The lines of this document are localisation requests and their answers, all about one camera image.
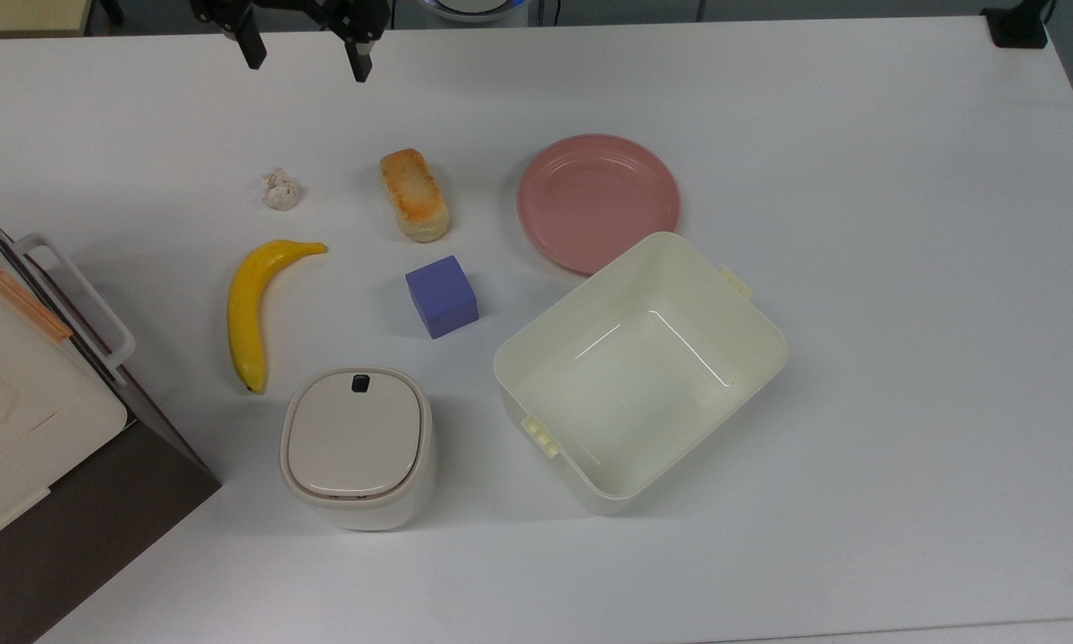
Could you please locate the purple cube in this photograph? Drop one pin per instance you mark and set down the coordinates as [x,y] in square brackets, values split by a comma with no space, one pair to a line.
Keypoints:
[442,297]

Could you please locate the cream plastic storage bin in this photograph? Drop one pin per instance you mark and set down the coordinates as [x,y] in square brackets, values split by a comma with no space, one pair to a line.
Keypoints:
[644,376]

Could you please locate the beige side table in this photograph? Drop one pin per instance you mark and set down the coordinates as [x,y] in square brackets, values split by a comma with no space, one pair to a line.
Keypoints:
[18,13]

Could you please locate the toasted bread loaf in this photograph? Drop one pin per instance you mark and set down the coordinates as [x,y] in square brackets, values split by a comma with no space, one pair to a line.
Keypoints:
[414,195]

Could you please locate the yellow banana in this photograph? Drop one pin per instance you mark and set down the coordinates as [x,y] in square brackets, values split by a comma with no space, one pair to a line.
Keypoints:
[249,304]

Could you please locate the pink plate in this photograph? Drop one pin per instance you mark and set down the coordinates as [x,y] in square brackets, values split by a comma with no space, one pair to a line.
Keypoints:
[597,202]

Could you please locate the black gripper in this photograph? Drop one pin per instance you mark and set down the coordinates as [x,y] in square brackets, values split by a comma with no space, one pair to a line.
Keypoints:
[295,7]

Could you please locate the crumpled white paper ball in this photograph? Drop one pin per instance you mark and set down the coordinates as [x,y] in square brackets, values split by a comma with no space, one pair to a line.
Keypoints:
[280,190]

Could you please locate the black table clamp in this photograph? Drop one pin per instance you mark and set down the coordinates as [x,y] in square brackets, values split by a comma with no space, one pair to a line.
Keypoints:
[1018,25]

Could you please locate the cream plastic cabinet unit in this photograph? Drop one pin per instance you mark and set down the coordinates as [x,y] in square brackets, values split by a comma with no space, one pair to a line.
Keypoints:
[18,402]

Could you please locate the white trash can with lid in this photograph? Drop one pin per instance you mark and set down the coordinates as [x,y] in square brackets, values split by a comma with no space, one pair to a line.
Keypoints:
[358,447]

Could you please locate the dark brown wooden drawer box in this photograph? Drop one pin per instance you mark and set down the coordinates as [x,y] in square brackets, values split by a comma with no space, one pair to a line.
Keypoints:
[98,519]

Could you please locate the orange tape strip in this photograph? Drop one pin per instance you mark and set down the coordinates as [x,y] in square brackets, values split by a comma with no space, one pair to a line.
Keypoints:
[22,302]

